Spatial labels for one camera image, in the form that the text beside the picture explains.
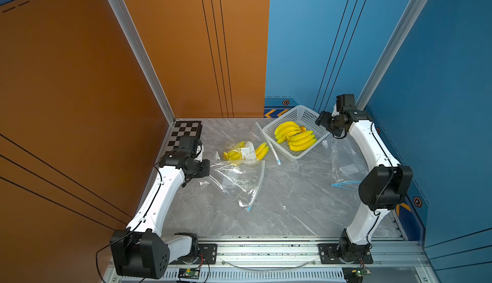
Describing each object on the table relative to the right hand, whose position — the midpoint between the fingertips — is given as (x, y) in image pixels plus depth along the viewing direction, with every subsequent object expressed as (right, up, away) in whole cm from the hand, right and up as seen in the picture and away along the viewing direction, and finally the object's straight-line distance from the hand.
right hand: (321, 123), depth 90 cm
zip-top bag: (-38, -27, +3) cm, 47 cm away
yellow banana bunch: (-14, -2, +16) cm, 21 cm away
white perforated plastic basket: (-8, -4, +18) cm, 20 cm away
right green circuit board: (+7, -56, -20) cm, 60 cm away
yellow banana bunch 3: (-42, -16, +10) cm, 45 cm away
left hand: (-53, -20, -8) cm, 57 cm away
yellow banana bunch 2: (-6, -9, +13) cm, 17 cm away
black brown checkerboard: (-70, -1, +22) cm, 73 cm away
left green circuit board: (-57, -58, -18) cm, 84 cm away
